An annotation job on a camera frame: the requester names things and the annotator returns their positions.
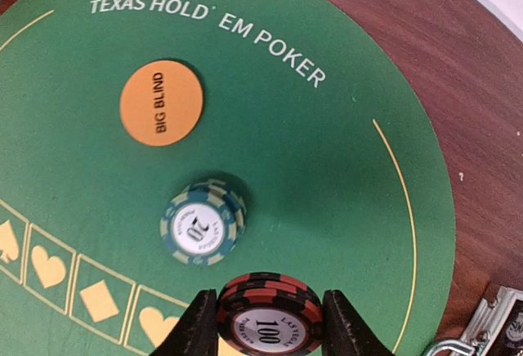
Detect orange big blind button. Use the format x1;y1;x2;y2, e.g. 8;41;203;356
119;60;203;147

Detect round green poker mat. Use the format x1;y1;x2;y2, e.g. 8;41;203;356
1;0;455;355

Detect aluminium poker chip case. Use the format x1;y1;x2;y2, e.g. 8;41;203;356
424;284;522;356

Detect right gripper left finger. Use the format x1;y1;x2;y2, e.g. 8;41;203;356
150;289;218;356

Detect black red hundred chip stack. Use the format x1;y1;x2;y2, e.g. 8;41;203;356
217;272;324;355

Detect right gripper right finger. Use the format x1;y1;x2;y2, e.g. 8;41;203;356
321;290;392;356

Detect green twenty chips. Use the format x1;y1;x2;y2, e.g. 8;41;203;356
159;178;247;266

